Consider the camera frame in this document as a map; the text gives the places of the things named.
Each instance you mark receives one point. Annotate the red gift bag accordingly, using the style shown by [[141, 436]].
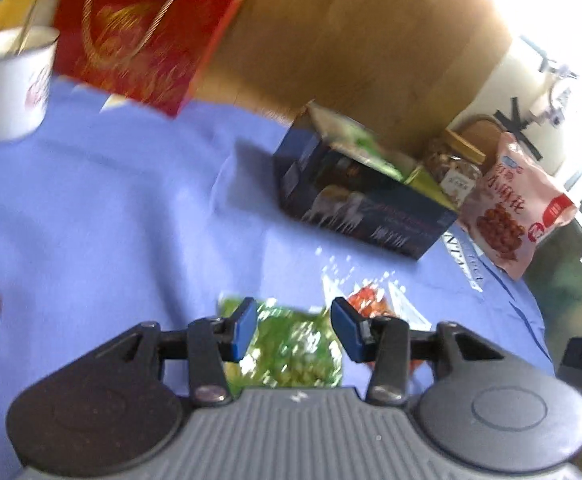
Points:
[[150, 51]]

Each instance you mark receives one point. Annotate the stick in mug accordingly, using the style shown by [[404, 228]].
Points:
[[18, 44]]

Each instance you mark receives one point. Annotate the blue printed tablecloth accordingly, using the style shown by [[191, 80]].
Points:
[[114, 216]]

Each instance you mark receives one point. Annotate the white enamel mug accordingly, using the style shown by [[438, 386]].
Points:
[[25, 80]]

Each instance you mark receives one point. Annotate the black sheep-print tin box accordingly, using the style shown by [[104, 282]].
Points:
[[325, 188]]

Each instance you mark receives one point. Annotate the dark green snack packet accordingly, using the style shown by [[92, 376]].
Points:
[[290, 348]]

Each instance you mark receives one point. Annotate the red spicy snack packet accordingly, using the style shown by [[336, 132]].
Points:
[[372, 300]]

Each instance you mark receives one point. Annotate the pink fried-twist snack bag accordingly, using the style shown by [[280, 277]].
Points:
[[514, 207]]

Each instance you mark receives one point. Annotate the white power strip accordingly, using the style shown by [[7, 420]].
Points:
[[550, 105]]

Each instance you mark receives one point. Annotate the round wooden board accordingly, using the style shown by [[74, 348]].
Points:
[[483, 131]]

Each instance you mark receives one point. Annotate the nut jar with gold lid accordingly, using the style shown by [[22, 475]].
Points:
[[455, 164]]

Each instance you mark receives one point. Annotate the wooden panel backdrop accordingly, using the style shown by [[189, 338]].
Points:
[[403, 68]]

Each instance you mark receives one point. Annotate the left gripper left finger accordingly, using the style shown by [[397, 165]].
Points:
[[210, 343]]

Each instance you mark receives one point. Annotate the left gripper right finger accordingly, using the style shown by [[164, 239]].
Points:
[[383, 341]]

